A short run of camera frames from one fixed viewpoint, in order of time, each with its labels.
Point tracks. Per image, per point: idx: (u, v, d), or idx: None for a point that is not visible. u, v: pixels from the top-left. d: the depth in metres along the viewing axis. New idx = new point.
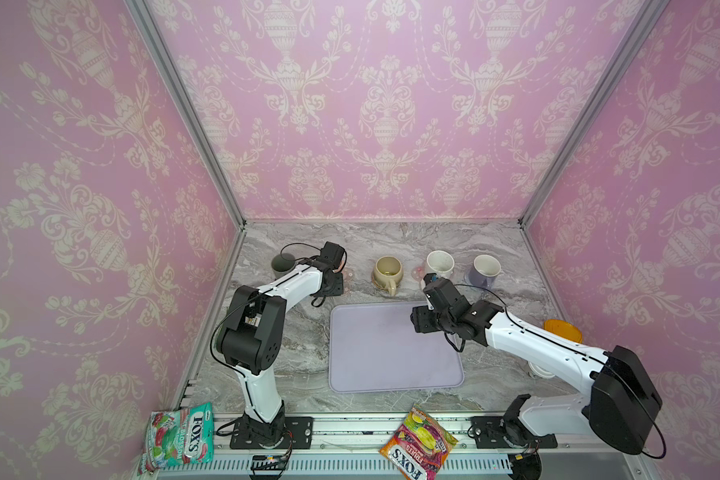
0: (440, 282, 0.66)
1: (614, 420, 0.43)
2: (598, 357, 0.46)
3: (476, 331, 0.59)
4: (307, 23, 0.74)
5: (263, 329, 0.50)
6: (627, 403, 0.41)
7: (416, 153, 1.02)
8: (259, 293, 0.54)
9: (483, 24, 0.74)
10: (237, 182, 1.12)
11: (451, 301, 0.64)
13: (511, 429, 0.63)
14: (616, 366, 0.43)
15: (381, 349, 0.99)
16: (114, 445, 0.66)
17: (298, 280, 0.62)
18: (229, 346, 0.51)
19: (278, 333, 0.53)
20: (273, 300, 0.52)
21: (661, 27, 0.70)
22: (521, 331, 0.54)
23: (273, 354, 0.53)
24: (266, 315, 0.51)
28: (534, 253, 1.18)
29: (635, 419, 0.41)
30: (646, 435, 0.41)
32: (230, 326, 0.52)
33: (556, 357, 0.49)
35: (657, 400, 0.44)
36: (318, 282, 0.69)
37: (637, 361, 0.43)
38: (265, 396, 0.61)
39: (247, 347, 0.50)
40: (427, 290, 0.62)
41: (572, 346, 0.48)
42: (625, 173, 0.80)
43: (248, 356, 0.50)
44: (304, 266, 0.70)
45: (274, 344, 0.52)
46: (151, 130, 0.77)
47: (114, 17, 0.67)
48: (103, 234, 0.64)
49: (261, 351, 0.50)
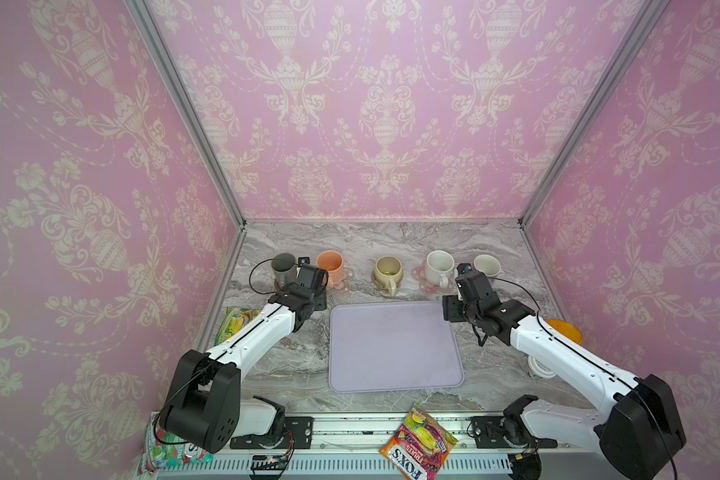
0: (474, 275, 0.64)
1: (627, 441, 0.42)
2: (626, 380, 0.44)
3: (502, 328, 0.59)
4: (307, 23, 0.74)
5: (212, 405, 0.42)
6: (644, 429, 0.39)
7: (416, 153, 1.02)
8: (210, 360, 0.46)
9: (483, 24, 0.74)
10: (237, 182, 1.12)
11: (481, 295, 0.64)
13: (510, 424, 0.68)
14: (644, 392, 0.45)
15: (381, 349, 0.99)
16: (114, 445, 0.66)
17: (260, 333, 0.53)
18: (174, 425, 0.43)
19: (233, 405, 0.44)
20: (223, 372, 0.43)
21: (661, 26, 0.70)
22: (548, 337, 0.53)
23: (228, 430, 0.45)
24: (214, 390, 0.42)
28: (534, 253, 1.18)
29: (648, 446, 0.40)
30: (659, 467, 0.40)
32: (175, 402, 0.43)
33: (580, 371, 0.47)
35: (680, 438, 0.42)
36: (288, 326, 0.60)
37: (669, 392, 0.41)
38: (250, 423, 0.57)
39: (195, 426, 0.42)
40: (459, 281, 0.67)
41: (600, 362, 0.47)
42: (625, 173, 0.80)
43: (196, 436, 0.42)
44: (271, 310, 0.59)
45: (229, 418, 0.44)
46: (151, 130, 0.77)
47: (114, 17, 0.67)
48: (103, 234, 0.64)
49: (209, 432, 0.42)
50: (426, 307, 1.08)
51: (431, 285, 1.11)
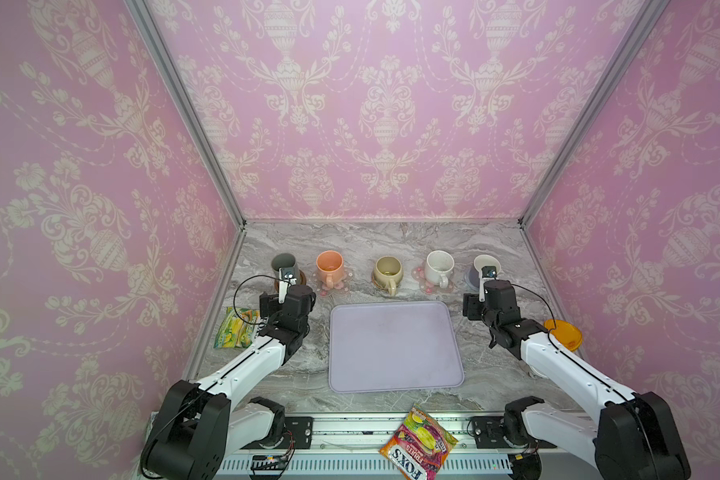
0: (504, 285, 0.67)
1: (618, 450, 0.42)
2: (622, 393, 0.45)
3: (514, 343, 0.62)
4: (307, 23, 0.74)
5: (198, 439, 0.41)
6: (634, 438, 0.40)
7: (416, 153, 1.02)
8: (199, 391, 0.45)
9: (483, 24, 0.74)
10: (237, 182, 1.12)
11: (504, 308, 0.66)
13: (509, 418, 0.69)
14: (640, 404, 0.44)
15: (381, 349, 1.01)
16: (114, 445, 0.66)
17: (251, 365, 0.53)
18: (155, 462, 0.41)
19: (218, 440, 0.43)
20: (213, 404, 0.43)
21: (661, 27, 0.70)
22: (555, 350, 0.55)
23: (212, 467, 0.43)
24: (203, 423, 0.42)
28: (534, 253, 1.18)
29: (638, 456, 0.40)
30: None
32: (159, 437, 0.42)
33: (577, 379, 0.50)
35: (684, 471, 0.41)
36: (278, 358, 0.60)
37: (667, 410, 0.42)
38: (250, 429, 0.58)
39: (177, 463, 0.41)
40: (489, 288, 0.69)
41: (598, 375, 0.48)
42: (625, 173, 0.80)
43: (177, 473, 0.40)
44: (263, 343, 0.60)
45: (213, 455, 0.43)
46: (151, 130, 0.77)
47: (114, 17, 0.67)
48: (103, 234, 0.64)
49: (192, 470, 0.40)
50: (427, 307, 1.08)
51: (431, 285, 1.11)
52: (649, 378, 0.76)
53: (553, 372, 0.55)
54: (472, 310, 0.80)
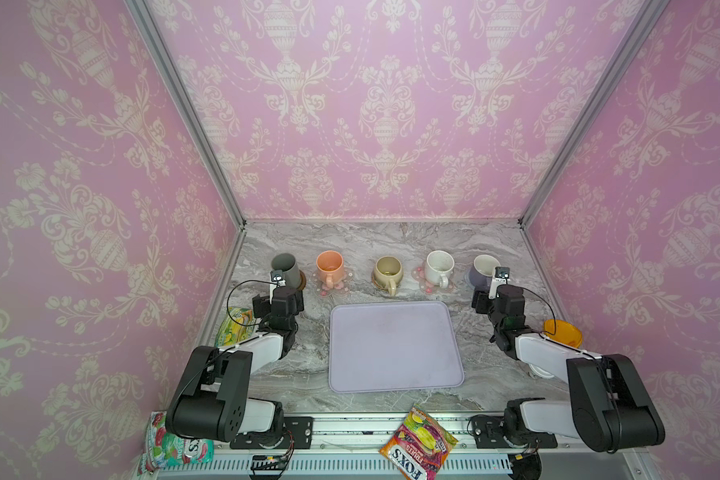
0: (515, 293, 0.70)
1: (585, 399, 0.46)
2: (592, 355, 0.50)
3: (510, 347, 0.68)
4: (307, 23, 0.74)
5: (226, 386, 0.45)
6: (595, 384, 0.45)
7: (416, 153, 1.02)
8: (217, 353, 0.50)
9: (483, 24, 0.74)
10: (237, 182, 1.12)
11: (508, 314, 0.72)
13: (509, 414, 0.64)
14: (607, 364, 0.49)
15: (381, 349, 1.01)
16: (114, 445, 0.66)
17: (257, 342, 0.58)
18: (185, 413, 0.43)
19: (240, 393, 0.46)
20: (237, 356, 0.47)
21: (661, 26, 0.70)
22: (541, 338, 0.62)
23: (236, 421, 0.45)
24: (229, 372, 0.46)
28: (534, 253, 1.18)
29: (603, 402, 0.44)
30: (623, 439, 0.42)
32: (187, 392, 0.45)
33: (551, 351, 0.56)
35: (658, 431, 0.42)
36: (279, 349, 0.66)
37: (631, 368, 0.46)
38: (253, 417, 0.58)
39: (206, 419, 0.43)
40: (501, 293, 0.72)
41: (566, 348, 0.54)
42: (625, 173, 0.80)
43: (207, 429, 0.43)
44: (264, 334, 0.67)
45: (237, 408, 0.45)
46: (151, 130, 0.77)
47: (114, 17, 0.67)
48: (103, 234, 0.64)
49: (223, 418, 0.43)
50: (426, 307, 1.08)
51: (431, 285, 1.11)
52: (649, 378, 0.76)
53: (536, 355, 0.61)
54: (481, 305, 0.86)
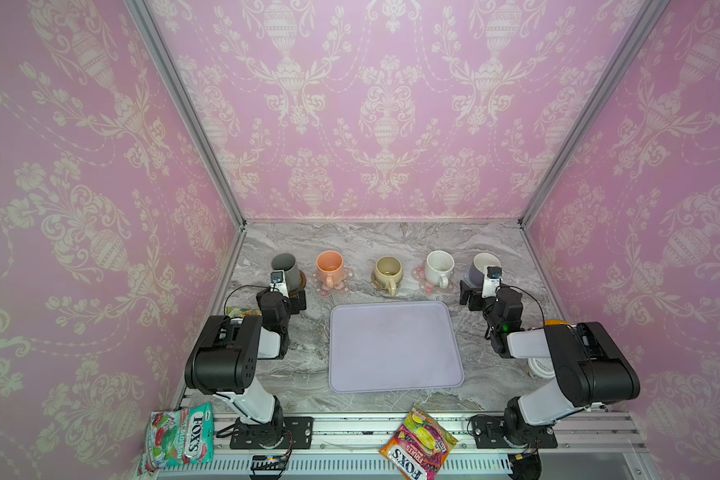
0: (513, 300, 0.72)
1: (563, 358, 0.50)
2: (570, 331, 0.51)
3: (504, 349, 0.72)
4: (307, 23, 0.74)
5: (243, 341, 0.50)
6: (564, 340, 0.50)
7: (416, 153, 1.02)
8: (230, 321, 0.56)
9: (483, 24, 0.74)
10: (237, 182, 1.12)
11: (500, 317, 0.78)
13: (509, 414, 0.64)
14: (582, 331, 0.54)
15: (381, 348, 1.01)
16: (114, 445, 0.66)
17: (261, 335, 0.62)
18: (202, 361, 0.48)
19: (253, 349, 0.51)
20: (250, 317, 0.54)
21: (661, 26, 0.70)
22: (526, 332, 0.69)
23: (250, 375, 0.50)
24: (246, 330, 0.52)
28: (534, 253, 1.18)
29: (577, 357, 0.48)
30: (600, 389, 0.45)
32: (204, 345, 0.50)
33: (538, 333, 0.61)
35: (633, 383, 0.45)
36: (275, 347, 0.69)
37: (603, 331, 0.51)
38: (258, 402, 0.60)
39: (222, 371, 0.47)
40: (500, 298, 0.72)
41: None
42: (625, 173, 0.80)
43: (224, 379, 0.47)
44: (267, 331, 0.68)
45: (250, 360, 0.50)
46: (151, 130, 0.77)
47: (114, 17, 0.67)
48: (103, 234, 0.64)
49: (240, 368, 0.47)
50: (427, 307, 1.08)
51: (431, 285, 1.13)
52: (649, 378, 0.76)
53: (525, 346, 0.66)
54: (474, 303, 0.88)
